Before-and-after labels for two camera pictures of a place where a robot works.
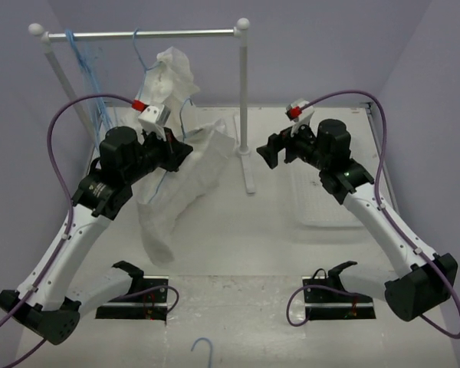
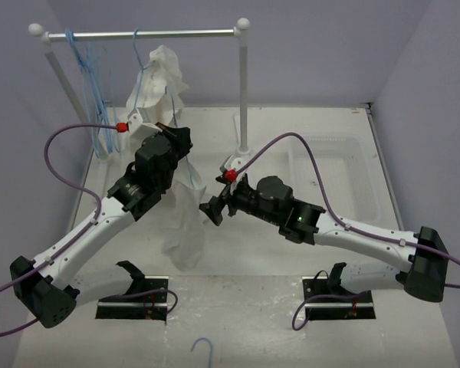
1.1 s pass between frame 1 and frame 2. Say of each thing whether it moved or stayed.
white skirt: moved
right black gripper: moved
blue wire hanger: moved
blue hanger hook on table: stayed
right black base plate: stayed
